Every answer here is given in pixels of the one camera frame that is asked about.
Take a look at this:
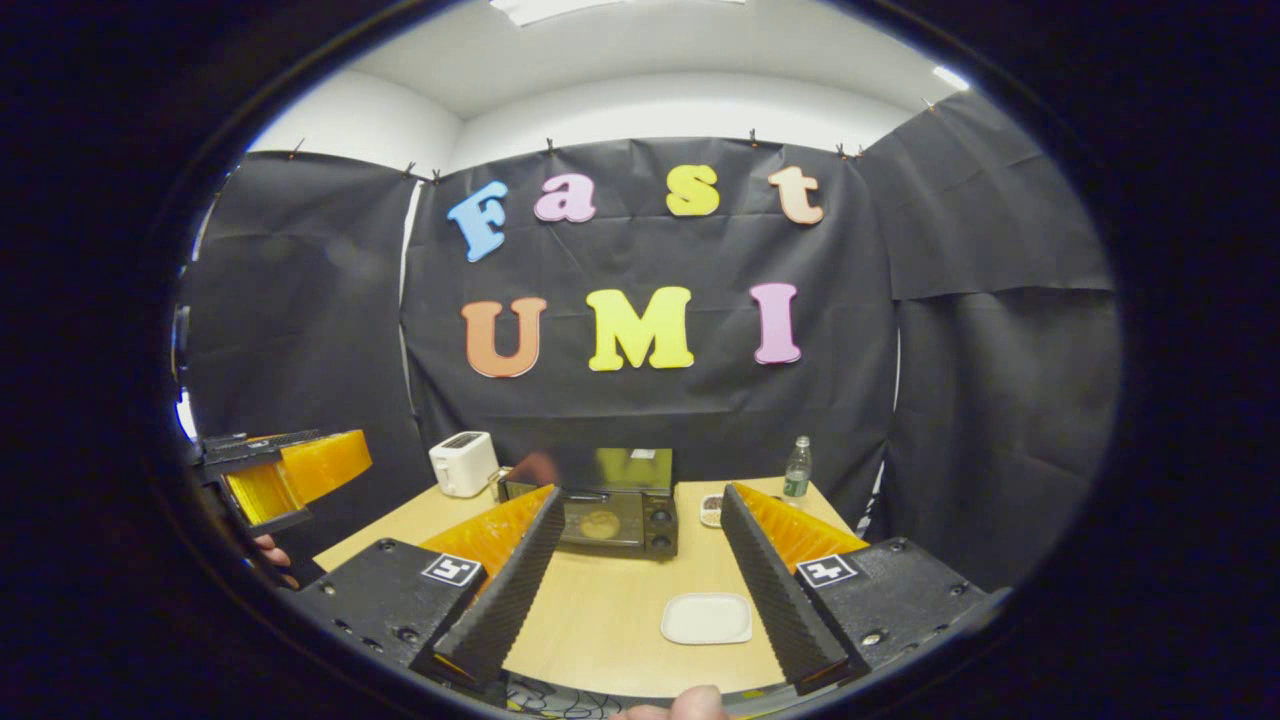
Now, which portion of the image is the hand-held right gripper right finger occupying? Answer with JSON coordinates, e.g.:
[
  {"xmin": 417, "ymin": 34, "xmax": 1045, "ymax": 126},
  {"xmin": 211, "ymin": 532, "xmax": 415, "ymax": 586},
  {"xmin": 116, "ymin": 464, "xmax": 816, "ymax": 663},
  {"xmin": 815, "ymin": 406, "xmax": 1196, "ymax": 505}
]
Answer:
[{"xmin": 720, "ymin": 482, "xmax": 993, "ymax": 697}]

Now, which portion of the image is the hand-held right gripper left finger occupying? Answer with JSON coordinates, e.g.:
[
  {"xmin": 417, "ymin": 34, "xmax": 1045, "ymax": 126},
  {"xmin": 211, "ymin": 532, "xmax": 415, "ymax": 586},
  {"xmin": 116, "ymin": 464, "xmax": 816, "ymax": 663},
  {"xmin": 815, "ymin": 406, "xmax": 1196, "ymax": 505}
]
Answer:
[{"xmin": 290, "ymin": 485, "xmax": 567, "ymax": 691}]

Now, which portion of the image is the black electric oven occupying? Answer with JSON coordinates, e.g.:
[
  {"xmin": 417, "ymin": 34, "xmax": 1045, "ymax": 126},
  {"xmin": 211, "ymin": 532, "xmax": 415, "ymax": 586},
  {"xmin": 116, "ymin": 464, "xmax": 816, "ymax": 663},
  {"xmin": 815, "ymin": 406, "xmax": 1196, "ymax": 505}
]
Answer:
[{"xmin": 497, "ymin": 447, "xmax": 681, "ymax": 559}]

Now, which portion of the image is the white square paper plate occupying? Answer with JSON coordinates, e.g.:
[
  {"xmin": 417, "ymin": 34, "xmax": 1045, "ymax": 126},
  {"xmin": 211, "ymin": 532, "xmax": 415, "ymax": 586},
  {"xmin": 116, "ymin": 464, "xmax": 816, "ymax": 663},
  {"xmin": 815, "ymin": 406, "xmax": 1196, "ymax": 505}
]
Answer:
[{"xmin": 660, "ymin": 592, "xmax": 753, "ymax": 646}]

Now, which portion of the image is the clear plastic water bottle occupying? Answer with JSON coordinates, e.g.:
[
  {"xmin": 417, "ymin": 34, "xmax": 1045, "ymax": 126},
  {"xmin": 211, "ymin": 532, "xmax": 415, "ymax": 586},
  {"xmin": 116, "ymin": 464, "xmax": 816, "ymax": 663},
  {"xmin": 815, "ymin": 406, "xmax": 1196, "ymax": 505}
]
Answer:
[{"xmin": 783, "ymin": 436, "xmax": 813, "ymax": 501}]

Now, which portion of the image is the white toaster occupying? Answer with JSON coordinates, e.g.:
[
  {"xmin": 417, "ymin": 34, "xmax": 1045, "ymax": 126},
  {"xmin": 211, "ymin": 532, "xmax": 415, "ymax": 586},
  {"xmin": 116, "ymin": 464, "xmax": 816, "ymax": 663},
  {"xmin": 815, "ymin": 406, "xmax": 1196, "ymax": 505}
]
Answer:
[{"xmin": 429, "ymin": 431, "xmax": 500, "ymax": 499}]

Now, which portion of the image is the large ceiling light panel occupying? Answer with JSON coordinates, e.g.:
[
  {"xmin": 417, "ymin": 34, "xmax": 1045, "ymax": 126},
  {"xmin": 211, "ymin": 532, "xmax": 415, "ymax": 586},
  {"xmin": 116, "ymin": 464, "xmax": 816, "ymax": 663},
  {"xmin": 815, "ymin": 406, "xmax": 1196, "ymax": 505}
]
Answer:
[{"xmin": 490, "ymin": 0, "xmax": 746, "ymax": 27}]

